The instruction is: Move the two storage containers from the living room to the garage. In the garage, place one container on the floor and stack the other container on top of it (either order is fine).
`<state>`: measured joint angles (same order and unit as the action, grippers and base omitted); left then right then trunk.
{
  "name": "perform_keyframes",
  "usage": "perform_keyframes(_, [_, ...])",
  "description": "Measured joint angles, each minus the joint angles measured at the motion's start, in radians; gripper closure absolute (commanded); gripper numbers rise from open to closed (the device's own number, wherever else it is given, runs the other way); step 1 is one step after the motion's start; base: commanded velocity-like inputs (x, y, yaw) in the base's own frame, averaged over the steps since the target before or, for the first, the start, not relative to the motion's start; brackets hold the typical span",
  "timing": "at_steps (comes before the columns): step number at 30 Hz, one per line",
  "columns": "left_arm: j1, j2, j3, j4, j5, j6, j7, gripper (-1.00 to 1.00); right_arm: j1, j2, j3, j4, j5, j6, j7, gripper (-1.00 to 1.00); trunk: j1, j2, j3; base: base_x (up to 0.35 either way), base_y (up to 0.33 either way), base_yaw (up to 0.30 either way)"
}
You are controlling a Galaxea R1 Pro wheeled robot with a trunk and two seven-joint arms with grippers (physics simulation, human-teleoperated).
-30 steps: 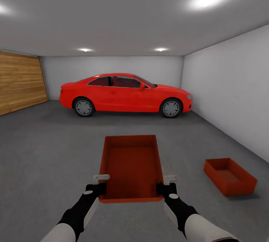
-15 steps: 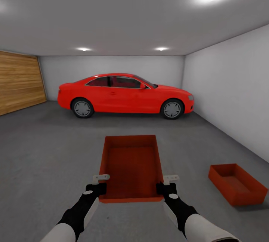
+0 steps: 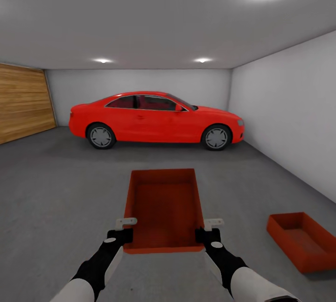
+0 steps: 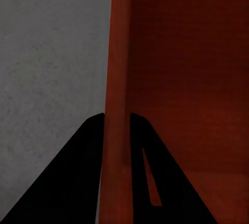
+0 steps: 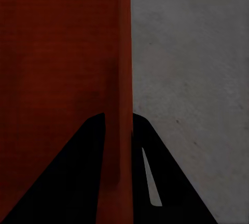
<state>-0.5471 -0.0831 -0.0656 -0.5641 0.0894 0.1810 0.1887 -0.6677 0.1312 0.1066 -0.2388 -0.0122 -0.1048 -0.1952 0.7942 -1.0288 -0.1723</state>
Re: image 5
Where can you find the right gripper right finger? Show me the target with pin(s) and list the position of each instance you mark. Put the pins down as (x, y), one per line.
(181, 203)

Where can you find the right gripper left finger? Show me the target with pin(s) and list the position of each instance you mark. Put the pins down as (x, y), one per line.
(68, 189)

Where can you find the storage box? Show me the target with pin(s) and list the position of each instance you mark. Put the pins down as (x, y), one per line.
(62, 62)

